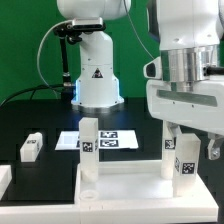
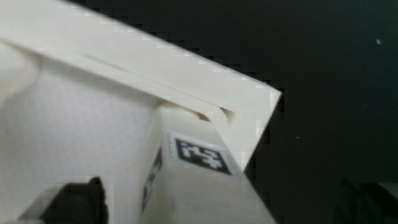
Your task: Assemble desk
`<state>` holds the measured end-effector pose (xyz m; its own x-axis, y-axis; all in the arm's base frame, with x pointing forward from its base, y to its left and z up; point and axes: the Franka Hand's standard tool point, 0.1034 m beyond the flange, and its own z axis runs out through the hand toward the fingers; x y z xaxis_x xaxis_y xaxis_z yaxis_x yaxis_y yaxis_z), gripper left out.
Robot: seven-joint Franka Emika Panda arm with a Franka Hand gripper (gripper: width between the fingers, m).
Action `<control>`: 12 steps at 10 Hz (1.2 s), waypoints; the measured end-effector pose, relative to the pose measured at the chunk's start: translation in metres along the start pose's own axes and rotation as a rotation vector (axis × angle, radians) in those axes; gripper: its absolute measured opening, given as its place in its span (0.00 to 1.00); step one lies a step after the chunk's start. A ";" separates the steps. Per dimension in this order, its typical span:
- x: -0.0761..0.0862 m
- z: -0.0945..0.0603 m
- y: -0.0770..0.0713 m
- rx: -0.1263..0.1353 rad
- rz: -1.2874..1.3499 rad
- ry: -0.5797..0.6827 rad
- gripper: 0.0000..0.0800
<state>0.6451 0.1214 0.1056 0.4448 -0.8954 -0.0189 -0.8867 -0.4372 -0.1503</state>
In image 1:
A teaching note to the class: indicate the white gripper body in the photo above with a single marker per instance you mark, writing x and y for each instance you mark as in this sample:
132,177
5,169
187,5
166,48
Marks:
202,109

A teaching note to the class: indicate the white block left edge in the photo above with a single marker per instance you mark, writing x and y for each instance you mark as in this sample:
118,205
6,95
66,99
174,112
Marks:
5,178

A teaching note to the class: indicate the tag marker sheet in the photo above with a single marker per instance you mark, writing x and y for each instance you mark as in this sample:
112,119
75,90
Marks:
108,139

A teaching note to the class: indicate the white desk top tray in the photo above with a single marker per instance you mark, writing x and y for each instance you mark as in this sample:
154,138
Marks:
124,180

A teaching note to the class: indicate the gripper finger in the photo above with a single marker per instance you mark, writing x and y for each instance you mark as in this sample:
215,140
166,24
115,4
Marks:
214,146
174,130

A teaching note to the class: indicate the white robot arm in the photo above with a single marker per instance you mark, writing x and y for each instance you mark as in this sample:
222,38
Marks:
185,83

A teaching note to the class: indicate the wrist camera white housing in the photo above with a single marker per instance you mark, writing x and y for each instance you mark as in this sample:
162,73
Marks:
153,69

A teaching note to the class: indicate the camera on black stand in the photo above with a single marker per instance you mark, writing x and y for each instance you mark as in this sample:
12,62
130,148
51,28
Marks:
70,32

